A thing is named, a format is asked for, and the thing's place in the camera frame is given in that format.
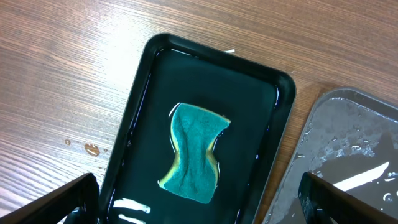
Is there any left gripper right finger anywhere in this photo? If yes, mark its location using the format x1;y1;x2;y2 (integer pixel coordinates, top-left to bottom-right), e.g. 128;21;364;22
298;172;397;224

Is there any dark brown serving tray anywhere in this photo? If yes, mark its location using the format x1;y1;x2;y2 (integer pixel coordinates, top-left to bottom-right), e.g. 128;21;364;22
263;88;397;223

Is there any green yellow sponge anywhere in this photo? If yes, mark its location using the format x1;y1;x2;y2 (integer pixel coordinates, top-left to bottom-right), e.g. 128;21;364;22
158;103;231;204

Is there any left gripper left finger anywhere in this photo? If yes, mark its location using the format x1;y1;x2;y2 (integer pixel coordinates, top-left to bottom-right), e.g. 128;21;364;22
1;173;100;224

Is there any black water tray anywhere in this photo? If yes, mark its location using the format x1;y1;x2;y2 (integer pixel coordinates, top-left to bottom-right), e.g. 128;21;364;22
96;34;296;223

